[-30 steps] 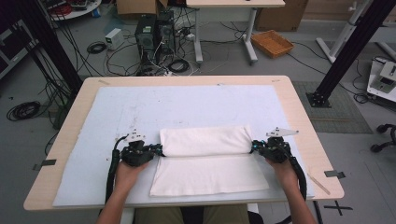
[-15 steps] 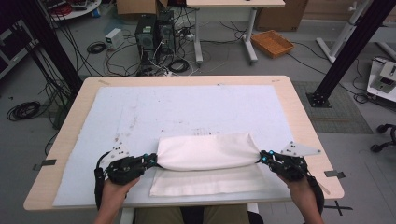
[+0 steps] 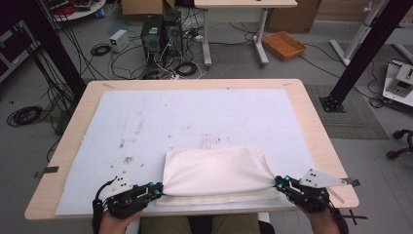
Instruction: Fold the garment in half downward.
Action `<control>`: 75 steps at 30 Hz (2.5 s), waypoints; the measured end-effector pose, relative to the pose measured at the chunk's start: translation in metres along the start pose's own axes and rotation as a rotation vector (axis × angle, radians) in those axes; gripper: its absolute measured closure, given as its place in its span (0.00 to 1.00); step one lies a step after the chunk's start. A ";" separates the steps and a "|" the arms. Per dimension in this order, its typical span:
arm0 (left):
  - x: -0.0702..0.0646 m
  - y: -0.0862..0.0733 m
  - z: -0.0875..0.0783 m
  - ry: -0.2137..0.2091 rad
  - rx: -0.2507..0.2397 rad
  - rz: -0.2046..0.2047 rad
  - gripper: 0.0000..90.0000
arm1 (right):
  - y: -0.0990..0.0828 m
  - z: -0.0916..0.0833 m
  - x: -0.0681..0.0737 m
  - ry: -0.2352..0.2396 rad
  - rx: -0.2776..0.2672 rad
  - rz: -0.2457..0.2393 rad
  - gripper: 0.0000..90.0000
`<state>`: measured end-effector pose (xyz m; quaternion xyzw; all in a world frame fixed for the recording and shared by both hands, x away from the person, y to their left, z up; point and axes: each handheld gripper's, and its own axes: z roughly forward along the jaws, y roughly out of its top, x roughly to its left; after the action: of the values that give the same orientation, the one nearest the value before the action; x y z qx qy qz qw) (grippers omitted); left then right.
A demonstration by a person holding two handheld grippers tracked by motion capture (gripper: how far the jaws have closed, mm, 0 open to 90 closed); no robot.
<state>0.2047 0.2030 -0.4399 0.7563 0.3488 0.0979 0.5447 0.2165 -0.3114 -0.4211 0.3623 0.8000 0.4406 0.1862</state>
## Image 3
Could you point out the black tape strip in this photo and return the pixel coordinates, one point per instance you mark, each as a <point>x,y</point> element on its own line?
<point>353,182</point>
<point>48,170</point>

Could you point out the grey floor mat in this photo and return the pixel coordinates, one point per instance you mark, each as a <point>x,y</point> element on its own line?
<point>357,123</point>

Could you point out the black metal frame post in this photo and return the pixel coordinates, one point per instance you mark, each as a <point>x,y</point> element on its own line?
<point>55,45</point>
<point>367,48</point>

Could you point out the black equipment rack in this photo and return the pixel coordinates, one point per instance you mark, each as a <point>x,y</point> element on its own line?
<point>14,48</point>

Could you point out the black office chair base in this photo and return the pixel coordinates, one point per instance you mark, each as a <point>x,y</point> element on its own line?
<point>402,143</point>

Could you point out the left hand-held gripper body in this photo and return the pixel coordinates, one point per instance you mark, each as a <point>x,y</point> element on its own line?
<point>126,200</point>

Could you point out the cardboard box with open flap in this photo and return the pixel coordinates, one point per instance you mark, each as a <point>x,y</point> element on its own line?
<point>142,7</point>

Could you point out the black tape cross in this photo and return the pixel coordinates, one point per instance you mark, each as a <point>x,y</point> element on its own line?
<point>355,217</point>

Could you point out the orange woven basket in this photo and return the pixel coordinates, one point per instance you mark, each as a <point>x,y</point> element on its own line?
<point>284,45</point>

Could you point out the person's left hand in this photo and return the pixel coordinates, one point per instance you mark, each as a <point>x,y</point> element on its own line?
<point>113,226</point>

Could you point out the white table leg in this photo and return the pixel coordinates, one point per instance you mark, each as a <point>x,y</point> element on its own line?
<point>135,227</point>

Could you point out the large closed cardboard box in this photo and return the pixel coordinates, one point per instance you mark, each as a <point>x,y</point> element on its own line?
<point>292,16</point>

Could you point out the white machine on base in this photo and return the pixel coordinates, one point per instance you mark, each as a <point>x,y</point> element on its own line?
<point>401,84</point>

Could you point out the black computer tower green label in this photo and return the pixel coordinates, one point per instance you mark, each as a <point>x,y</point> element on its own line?
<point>152,39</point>

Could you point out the round white table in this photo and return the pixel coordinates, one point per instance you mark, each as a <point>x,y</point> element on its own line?
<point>78,8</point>

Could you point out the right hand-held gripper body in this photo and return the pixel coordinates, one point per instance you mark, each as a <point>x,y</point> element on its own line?
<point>311,196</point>

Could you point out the white power supply box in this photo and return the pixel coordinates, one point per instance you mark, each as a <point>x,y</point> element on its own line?
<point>119,40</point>

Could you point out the pale blue table mat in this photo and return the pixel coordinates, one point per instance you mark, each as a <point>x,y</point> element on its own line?
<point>181,113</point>

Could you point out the white-legged wooden desk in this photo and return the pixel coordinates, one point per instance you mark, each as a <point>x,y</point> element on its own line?
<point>243,3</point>

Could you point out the person's right hand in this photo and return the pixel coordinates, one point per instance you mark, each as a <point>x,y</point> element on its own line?
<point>323,224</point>

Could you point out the white tank top black trim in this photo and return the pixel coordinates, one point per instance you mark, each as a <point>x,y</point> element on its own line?
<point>214,172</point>

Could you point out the person's khaki trousers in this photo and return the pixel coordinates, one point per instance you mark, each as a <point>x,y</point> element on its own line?
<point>162,226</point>

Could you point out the black computer tower with fan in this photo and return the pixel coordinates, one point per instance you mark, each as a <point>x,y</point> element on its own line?
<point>173,34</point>

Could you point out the white metal stand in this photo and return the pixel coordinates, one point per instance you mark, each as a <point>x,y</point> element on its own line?
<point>357,35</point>

